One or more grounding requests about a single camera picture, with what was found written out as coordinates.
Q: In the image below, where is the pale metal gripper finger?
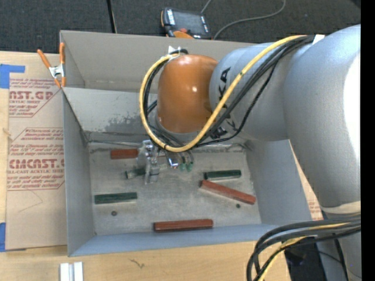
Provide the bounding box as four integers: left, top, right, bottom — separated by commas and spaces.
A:
144, 156, 161, 186
136, 140, 154, 170

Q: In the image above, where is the red-brown flat block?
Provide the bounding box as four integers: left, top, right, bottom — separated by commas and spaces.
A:
199, 179, 257, 205
110, 148, 139, 160
152, 218, 214, 232

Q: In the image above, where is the grey metal bin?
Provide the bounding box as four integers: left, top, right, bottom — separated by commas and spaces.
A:
59, 30, 313, 258

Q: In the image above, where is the brown cardboard board red print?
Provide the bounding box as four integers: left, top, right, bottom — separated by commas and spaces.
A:
0, 50, 325, 253

